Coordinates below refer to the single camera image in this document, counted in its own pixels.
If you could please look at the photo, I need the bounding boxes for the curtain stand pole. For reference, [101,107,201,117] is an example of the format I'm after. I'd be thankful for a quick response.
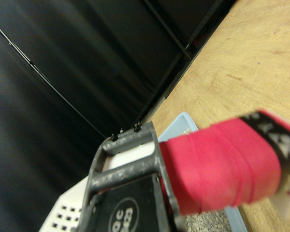
[0,18,112,141]
[142,0,193,60]

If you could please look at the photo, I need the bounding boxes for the blue litter tray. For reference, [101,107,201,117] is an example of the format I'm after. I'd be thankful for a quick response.
[157,111,245,232]

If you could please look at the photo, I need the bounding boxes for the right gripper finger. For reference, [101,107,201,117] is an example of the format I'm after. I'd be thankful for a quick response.
[78,122,185,232]

